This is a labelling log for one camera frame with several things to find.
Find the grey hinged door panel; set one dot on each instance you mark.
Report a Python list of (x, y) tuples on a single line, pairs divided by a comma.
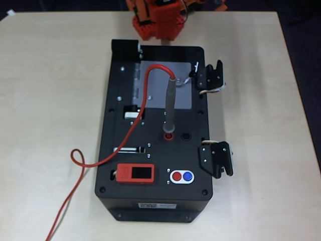
[(180, 100)]

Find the black task board box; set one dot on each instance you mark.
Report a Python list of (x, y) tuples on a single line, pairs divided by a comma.
[(175, 155)]

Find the black knob with zip tie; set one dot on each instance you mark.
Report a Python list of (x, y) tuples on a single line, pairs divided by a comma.
[(192, 74)]

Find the red banana socket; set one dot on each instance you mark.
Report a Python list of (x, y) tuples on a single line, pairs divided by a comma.
[(168, 137)]

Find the orange printed part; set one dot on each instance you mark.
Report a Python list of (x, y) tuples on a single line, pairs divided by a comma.
[(220, 7)]

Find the black banana socket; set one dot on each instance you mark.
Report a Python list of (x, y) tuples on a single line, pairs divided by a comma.
[(186, 136)]

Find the small white connector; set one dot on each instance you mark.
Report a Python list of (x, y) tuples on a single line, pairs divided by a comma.
[(10, 12)]

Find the red display module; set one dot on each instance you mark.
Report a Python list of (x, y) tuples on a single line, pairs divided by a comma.
[(125, 173)]

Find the red push button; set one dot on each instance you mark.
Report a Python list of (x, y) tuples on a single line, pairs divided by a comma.
[(177, 176)]

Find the grey test probe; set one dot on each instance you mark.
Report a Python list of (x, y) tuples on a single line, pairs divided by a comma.
[(170, 108)]

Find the red and blue buttons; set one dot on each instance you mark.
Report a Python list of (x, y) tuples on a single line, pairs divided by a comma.
[(171, 176)]

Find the white slider knob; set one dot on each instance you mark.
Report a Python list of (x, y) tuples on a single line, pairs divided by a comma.
[(130, 115)]

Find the red robot arm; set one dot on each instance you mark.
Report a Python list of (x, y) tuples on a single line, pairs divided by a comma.
[(160, 28)]

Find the blue push button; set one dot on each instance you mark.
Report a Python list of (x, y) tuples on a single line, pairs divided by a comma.
[(187, 176)]

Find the white printed label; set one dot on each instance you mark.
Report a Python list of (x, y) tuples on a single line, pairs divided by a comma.
[(158, 205)]

